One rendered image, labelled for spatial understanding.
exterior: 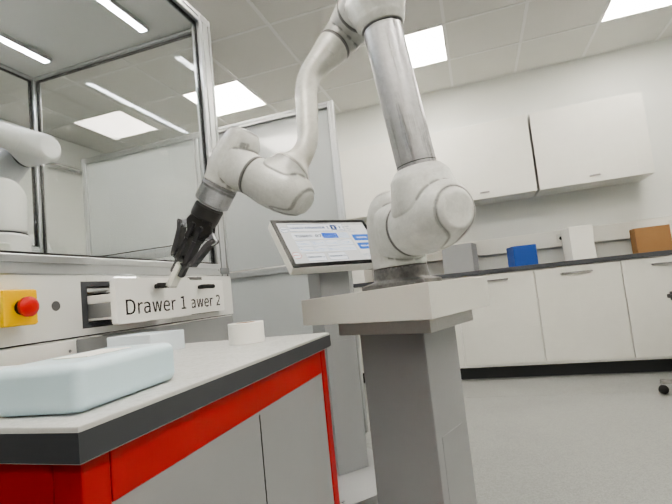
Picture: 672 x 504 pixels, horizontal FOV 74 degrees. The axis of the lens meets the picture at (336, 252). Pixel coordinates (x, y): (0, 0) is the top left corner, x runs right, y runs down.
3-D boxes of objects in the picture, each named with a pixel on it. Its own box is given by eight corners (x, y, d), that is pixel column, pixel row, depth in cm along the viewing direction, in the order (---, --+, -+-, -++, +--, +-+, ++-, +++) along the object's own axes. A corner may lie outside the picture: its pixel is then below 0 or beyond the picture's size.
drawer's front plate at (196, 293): (224, 310, 164) (222, 280, 165) (174, 316, 136) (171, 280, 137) (220, 310, 164) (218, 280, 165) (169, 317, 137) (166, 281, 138)
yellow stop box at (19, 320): (41, 323, 91) (39, 288, 92) (6, 327, 84) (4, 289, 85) (22, 325, 93) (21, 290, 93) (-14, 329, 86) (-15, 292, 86)
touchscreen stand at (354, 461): (429, 481, 191) (402, 245, 200) (340, 518, 168) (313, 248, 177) (364, 451, 234) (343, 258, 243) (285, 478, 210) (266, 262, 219)
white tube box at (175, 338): (185, 348, 91) (183, 329, 91) (151, 355, 83) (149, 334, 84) (143, 350, 97) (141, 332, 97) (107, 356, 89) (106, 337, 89)
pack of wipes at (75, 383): (107, 383, 54) (105, 345, 55) (178, 378, 52) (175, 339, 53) (-13, 420, 40) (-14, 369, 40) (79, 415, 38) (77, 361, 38)
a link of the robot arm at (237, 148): (192, 171, 111) (231, 194, 107) (219, 114, 110) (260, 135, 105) (217, 181, 121) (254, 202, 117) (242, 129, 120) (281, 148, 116)
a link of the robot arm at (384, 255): (411, 267, 139) (401, 199, 141) (443, 260, 122) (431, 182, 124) (363, 273, 134) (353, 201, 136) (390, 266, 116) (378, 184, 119)
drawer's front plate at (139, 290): (192, 315, 131) (190, 277, 132) (117, 324, 104) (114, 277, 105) (187, 315, 132) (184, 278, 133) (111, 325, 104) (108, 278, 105)
